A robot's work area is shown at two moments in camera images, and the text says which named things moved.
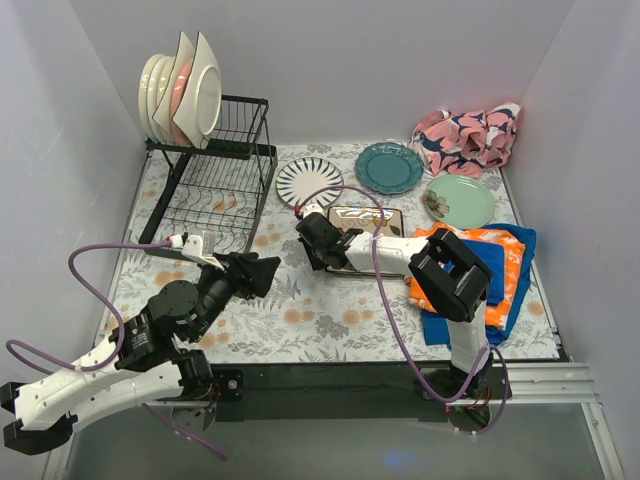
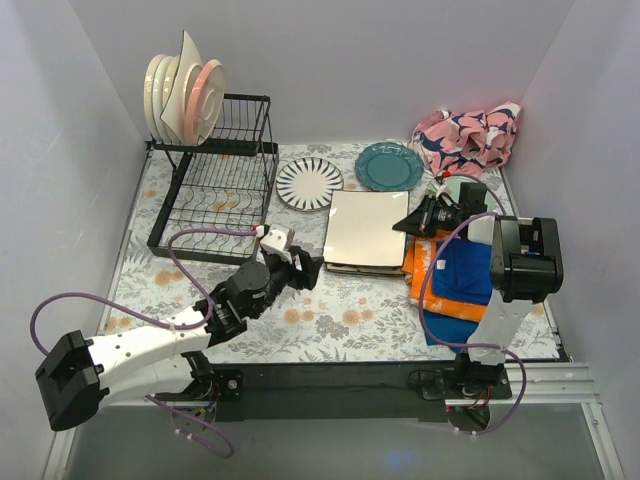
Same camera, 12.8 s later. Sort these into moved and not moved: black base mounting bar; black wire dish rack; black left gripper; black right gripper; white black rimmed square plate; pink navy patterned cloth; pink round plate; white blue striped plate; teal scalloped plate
Moved: black right gripper; black left gripper; white black rimmed square plate; pink round plate
Not moved: pink navy patterned cloth; black wire dish rack; white blue striped plate; teal scalloped plate; black base mounting bar
